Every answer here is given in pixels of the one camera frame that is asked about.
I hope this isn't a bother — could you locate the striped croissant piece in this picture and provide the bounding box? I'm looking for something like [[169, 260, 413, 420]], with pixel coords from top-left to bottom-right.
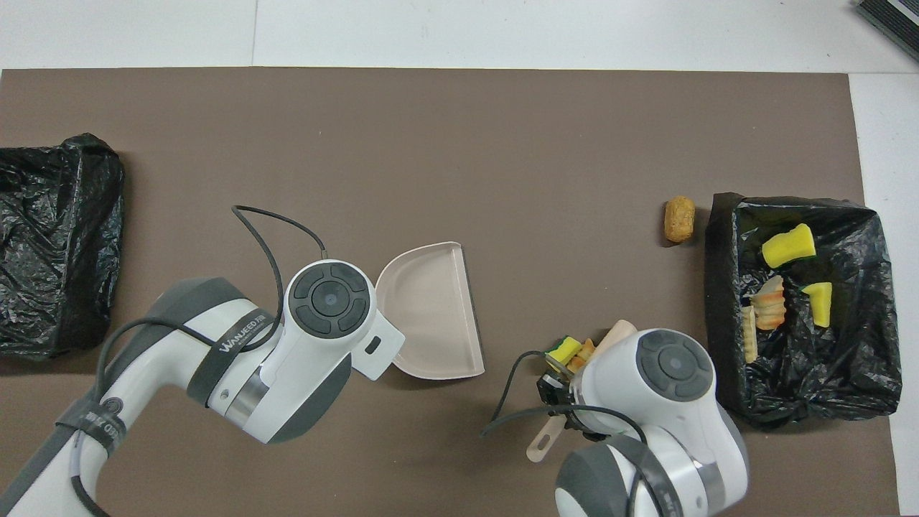
[[750, 275, 787, 331]]

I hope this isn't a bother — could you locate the beige brush with black bristles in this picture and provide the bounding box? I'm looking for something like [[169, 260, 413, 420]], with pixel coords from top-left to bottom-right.
[[526, 320, 638, 462]]

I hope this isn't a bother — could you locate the beige plastic dustpan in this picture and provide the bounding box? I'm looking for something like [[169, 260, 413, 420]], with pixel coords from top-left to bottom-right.
[[375, 242, 485, 379]]

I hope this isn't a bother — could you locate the black bag lined bin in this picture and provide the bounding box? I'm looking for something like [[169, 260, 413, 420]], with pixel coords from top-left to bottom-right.
[[704, 192, 903, 430], [0, 133, 126, 360]]

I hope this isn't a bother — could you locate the small orange croissant piece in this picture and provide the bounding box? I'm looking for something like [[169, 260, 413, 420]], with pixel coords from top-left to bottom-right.
[[567, 337, 597, 374]]

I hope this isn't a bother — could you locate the dark ribbed object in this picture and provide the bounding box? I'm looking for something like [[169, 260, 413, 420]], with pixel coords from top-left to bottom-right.
[[854, 0, 919, 62]]

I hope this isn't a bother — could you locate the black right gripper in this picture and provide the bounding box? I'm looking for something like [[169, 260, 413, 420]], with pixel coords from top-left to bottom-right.
[[537, 368, 575, 410]]

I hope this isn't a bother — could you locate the pale flaky bread piece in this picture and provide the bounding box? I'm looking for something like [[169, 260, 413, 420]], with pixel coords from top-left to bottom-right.
[[740, 305, 758, 363]]

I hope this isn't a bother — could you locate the brown oval bread roll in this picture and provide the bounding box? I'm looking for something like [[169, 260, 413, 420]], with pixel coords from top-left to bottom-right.
[[663, 197, 696, 243]]

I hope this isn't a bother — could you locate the yellow and green sponge piece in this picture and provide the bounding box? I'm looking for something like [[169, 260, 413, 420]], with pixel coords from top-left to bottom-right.
[[546, 335, 584, 367]]

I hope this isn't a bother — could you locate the brown table mat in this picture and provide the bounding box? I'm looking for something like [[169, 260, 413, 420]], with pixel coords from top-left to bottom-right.
[[0, 68, 900, 517]]

